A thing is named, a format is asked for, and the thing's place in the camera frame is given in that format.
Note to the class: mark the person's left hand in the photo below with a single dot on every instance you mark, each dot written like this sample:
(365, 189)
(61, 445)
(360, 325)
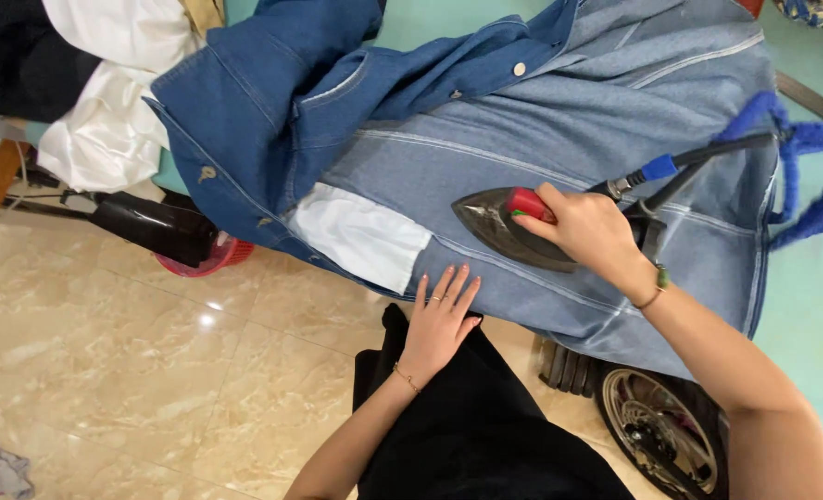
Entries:
(435, 333)

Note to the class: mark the person's right hand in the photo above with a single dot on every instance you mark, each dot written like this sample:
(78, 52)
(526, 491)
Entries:
(592, 229)

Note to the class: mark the blue denim jacket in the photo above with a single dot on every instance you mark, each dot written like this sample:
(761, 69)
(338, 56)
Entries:
(522, 118)

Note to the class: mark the person's black clothing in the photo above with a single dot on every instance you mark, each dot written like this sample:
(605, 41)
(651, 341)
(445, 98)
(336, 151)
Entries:
(474, 430)

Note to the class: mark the white cloth pad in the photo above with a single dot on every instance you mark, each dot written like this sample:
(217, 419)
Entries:
(359, 236)

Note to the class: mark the black ribbed rubber footrest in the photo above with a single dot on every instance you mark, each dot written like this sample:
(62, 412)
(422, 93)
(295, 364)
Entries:
(571, 368)

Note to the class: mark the motorcycle wheel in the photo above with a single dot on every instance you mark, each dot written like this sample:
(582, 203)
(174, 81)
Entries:
(668, 430)

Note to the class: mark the red plastic basket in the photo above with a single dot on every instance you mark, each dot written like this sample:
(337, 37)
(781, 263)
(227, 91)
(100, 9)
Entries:
(234, 253)

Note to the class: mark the teal table cover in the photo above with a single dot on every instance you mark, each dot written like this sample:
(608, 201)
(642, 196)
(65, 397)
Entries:
(811, 319)

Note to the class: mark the red cloth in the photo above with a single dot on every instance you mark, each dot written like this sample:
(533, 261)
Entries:
(752, 5)

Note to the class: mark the patterned blue yellow cloth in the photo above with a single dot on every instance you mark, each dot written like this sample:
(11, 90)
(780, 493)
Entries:
(821, 12)

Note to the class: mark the white satin garment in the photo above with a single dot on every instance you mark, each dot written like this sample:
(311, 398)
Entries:
(105, 132)

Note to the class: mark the pile of black garments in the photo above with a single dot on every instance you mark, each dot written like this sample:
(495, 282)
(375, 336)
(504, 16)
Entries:
(15, 62)

